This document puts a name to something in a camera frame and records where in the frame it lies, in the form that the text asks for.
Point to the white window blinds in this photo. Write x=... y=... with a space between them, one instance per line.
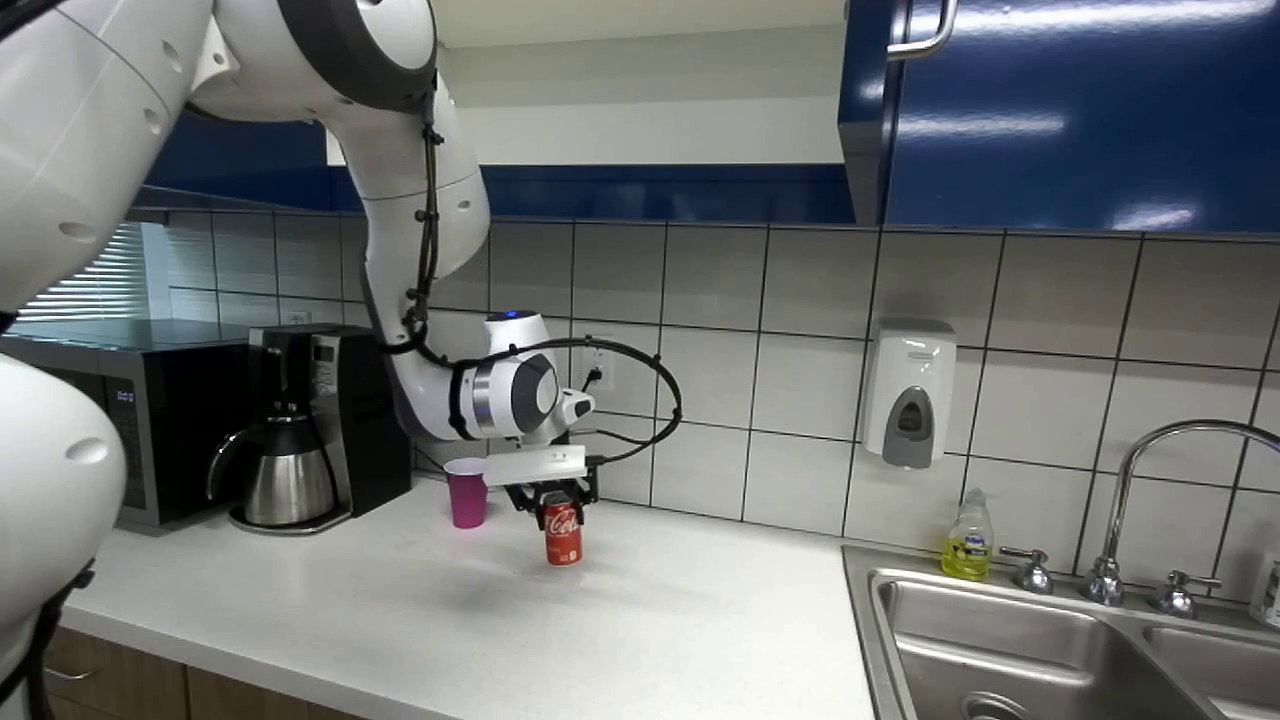
x=93 y=287

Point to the steel coffee carafe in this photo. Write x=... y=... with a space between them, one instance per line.
x=285 y=487

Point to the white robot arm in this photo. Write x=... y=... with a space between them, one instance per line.
x=80 y=134

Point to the stainless steel double sink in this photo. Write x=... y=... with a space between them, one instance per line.
x=1015 y=652

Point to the small white bottle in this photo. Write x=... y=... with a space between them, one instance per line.
x=1269 y=594

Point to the red cola can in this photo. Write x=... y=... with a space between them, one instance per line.
x=560 y=536

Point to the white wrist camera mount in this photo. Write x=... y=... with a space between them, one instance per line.
x=542 y=464

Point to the black microwave oven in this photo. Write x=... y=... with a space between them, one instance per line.
x=185 y=425

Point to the pink plastic cup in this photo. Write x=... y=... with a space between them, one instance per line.
x=467 y=502

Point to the wooden base cabinet drawers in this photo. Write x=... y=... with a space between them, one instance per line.
x=161 y=682

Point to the yellow dish soap bottle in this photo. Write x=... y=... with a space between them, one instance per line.
x=965 y=550

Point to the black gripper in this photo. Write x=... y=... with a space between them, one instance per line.
x=542 y=495

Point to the black coffee maker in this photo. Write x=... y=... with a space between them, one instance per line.
x=373 y=414

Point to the chrome gooseneck faucet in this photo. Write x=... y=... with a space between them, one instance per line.
x=1103 y=583

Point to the white wall soap dispenser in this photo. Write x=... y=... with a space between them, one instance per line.
x=911 y=393

